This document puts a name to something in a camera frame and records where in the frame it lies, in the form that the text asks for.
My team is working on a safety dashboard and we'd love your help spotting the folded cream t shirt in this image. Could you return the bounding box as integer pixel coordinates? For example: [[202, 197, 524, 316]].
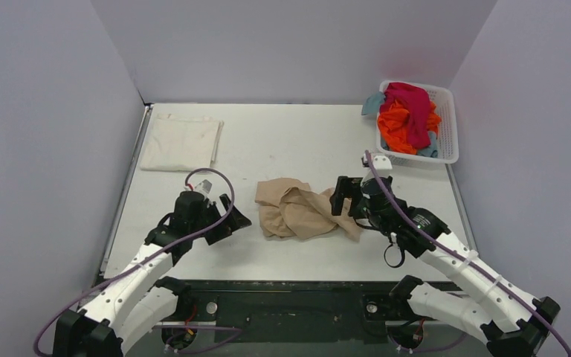
[[139, 115, 224, 172]]

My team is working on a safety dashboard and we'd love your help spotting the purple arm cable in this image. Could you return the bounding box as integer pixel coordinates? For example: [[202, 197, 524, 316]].
[[33, 167, 236, 357], [364, 149, 571, 357]]

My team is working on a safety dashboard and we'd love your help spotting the tan beige t shirt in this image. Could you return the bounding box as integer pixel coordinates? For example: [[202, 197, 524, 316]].
[[254, 178, 362, 242]]

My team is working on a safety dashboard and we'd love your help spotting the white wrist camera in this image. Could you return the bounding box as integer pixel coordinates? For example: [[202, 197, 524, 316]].
[[362, 155, 393, 175], [193, 179, 213, 197]]

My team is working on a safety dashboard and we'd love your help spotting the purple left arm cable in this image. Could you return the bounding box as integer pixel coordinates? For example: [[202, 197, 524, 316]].
[[33, 167, 236, 357]]

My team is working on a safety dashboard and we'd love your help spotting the magenta red cloth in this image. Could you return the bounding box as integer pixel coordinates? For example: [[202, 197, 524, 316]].
[[384, 82, 430, 147]]

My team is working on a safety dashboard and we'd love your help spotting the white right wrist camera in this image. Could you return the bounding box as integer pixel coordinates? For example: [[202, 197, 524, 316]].
[[362, 155, 393, 175]]

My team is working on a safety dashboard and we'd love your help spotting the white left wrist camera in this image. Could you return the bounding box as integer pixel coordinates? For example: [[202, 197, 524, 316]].
[[193, 179, 213, 197]]

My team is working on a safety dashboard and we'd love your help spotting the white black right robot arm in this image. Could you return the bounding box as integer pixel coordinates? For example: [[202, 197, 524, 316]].
[[329, 176, 561, 356]]

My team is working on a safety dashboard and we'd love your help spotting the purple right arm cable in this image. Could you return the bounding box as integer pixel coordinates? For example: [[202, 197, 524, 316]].
[[364, 149, 571, 357]]

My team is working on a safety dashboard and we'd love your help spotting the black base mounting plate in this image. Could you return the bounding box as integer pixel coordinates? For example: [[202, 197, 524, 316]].
[[156, 277, 424, 352]]

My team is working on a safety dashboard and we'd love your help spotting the orange cloth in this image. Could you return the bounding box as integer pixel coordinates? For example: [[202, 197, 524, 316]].
[[377, 100, 441, 158]]

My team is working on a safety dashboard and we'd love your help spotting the white perforated plastic basket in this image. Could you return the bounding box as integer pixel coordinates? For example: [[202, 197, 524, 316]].
[[375, 82, 459, 166]]

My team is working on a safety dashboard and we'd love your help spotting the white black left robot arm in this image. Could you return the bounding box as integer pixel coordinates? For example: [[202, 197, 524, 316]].
[[51, 190, 251, 356]]

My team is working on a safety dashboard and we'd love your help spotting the teal blue cloth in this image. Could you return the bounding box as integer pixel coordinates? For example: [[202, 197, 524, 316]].
[[361, 92, 432, 149]]

